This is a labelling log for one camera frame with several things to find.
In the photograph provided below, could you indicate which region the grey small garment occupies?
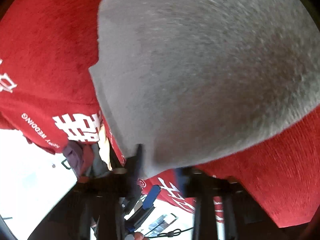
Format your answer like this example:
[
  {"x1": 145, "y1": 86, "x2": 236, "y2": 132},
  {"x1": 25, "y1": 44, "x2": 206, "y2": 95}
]
[{"x1": 89, "y1": 0, "x2": 319, "y2": 178}]

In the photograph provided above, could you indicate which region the purple and grey clothes pile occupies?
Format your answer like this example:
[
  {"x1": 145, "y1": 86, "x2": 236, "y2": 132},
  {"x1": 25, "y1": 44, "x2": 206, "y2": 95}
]
[{"x1": 62, "y1": 124, "x2": 112, "y2": 183}]

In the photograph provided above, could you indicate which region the red bedspread with white print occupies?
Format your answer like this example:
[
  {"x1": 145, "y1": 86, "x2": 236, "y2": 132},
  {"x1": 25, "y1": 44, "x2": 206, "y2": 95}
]
[{"x1": 1, "y1": 0, "x2": 319, "y2": 228}]

